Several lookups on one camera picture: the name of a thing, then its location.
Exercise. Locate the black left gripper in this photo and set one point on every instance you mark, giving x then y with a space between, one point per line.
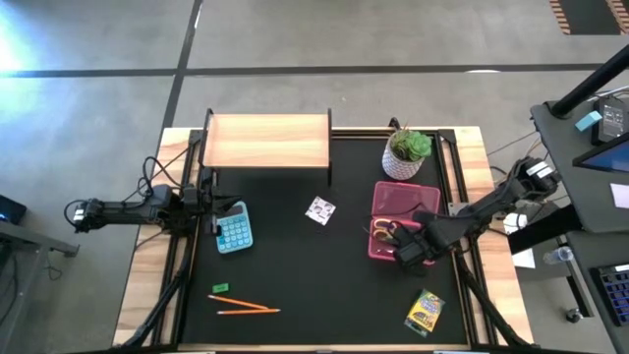
201 194

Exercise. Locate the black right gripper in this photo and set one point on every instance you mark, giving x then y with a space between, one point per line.
413 255

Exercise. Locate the transparent pink pencil case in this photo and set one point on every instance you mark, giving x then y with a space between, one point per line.
405 199

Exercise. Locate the green yellow crayon box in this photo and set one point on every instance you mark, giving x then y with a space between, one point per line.
425 313

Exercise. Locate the white patterned sticker card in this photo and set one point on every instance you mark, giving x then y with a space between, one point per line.
320 210

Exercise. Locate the small green eraser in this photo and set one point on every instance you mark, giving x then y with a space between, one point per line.
220 288

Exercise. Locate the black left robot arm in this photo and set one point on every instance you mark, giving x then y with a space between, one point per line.
128 211

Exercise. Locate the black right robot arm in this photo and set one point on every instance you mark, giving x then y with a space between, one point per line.
496 201

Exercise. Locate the light blue calculator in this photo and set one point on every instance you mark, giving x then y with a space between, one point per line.
237 231

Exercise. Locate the wooden shelf with black legs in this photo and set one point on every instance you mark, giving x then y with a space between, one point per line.
268 140

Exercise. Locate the succulent in white patterned pot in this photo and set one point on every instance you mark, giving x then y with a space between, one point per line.
405 152

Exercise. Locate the dark table mat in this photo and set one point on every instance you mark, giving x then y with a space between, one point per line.
304 275

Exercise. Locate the white paper sheet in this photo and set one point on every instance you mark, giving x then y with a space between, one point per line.
525 259
620 195

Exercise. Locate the clear water bottle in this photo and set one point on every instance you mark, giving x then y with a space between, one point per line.
557 255

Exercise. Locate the black side desk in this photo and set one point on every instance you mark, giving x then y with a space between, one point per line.
565 162

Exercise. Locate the black caster wheel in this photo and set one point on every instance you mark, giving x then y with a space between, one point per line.
573 315

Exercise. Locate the grey side desk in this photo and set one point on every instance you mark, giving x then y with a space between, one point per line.
19 236

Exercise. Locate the black box device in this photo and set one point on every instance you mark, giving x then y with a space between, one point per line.
10 209

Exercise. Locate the light blue block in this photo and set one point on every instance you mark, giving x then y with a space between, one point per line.
588 121

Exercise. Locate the laptop screen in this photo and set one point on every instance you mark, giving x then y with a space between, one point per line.
607 157

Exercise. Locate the black keyboard with blue keys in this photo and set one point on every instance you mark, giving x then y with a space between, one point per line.
616 295

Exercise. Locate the black power adapter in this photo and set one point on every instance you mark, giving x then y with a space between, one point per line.
609 118

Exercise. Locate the black round pole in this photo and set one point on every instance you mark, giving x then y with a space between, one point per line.
589 83

